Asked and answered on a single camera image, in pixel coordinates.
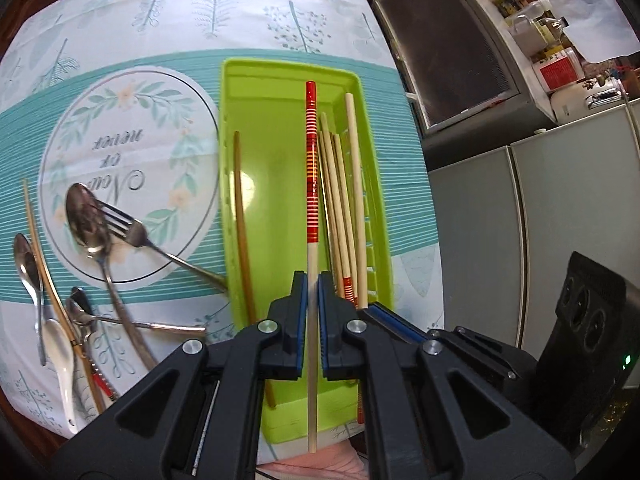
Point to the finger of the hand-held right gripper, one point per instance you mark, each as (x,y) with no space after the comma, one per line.
(395,321)

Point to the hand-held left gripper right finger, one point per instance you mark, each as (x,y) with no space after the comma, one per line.
(322,330)

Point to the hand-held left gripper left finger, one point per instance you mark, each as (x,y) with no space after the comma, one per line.
(300,330)

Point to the green plastic utensil tray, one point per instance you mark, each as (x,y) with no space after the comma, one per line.
(270,200)

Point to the grey refrigerator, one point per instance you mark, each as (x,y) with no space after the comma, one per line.
(500,220)

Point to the person's pink clothing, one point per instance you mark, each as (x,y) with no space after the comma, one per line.
(310,467)

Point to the stainless steel fork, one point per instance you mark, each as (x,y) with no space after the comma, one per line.
(142,237)

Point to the small stainless steel teaspoon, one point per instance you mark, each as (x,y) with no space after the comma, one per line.
(80,305)

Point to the white ceramic spoon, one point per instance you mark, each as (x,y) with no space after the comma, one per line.
(60,355)

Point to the large stainless steel spoon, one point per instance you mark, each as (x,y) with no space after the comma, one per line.
(82,215)

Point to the red label white container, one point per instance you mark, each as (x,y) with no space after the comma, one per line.
(557,67)

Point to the grey oven cabinet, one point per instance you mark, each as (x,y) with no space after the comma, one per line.
(450,50)

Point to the stainless steel soup spoon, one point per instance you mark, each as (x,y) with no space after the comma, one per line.
(26,260)

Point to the cooking oil bottle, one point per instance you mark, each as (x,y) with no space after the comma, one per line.
(552,35)

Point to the printed teal white tablecloth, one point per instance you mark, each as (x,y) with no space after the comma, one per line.
(165,20)

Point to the wall poster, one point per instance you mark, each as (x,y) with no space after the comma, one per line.
(590,5)

